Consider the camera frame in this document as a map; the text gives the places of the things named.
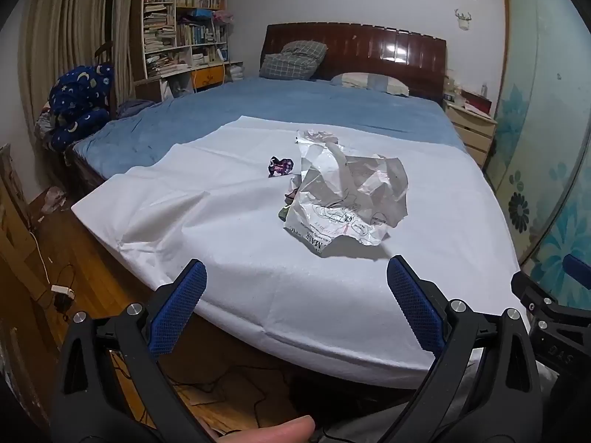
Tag bed with blue sheet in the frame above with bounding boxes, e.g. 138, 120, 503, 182
65, 76, 469, 185

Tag rows of books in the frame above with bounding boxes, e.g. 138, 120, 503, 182
143, 0, 228, 77

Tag purple candy wrapper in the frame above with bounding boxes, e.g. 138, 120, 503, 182
267, 156, 295, 178

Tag white plastic bag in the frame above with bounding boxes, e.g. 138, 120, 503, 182
278, 129, 410, 258

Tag beige curtain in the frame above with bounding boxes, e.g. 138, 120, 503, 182
113, 0, 147, 102
18, 0, 112, 118

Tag dark blue starry blanket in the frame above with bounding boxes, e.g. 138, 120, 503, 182
48, 62, 116, 151

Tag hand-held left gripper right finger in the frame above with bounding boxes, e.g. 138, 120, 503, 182
387, 255, 543, 443

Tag grey checked pillow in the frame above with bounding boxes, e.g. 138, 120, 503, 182
259, 41, 328, 79

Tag grey cloth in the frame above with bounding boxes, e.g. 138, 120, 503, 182
115, 99, 157, 121

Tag crumpled paper on floor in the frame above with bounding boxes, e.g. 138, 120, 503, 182
43, 186, 68, 213

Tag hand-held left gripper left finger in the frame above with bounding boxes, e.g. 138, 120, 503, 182
53, 258, 213, 443

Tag red box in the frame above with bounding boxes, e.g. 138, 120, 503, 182
462, 91, 492, 114

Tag cardboard box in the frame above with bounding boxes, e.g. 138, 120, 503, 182
0, 143, 47, 296

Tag white bookshelf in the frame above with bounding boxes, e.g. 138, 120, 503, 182
129, 0, 232, 100

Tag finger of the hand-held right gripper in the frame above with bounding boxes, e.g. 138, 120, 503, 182
562, 254, 591, 287

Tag dark wooden headboard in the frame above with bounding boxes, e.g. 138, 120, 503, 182
260, 22, 448, 104

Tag flower patterned wardrobe door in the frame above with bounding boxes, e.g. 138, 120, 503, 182
485, 0, 591, 280

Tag white cable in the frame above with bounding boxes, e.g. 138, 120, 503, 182
27, 228, 52, 288

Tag light wooden nightstand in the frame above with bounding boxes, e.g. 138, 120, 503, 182
445, 102, 498, 168

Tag orange cabinet drawer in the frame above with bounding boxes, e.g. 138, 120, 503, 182
191, 65, 226, 90

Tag person's left hand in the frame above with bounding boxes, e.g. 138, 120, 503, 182
208, 415, 317, 443

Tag white cloth sheet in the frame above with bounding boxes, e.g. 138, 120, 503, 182
71, 115, 529, 391

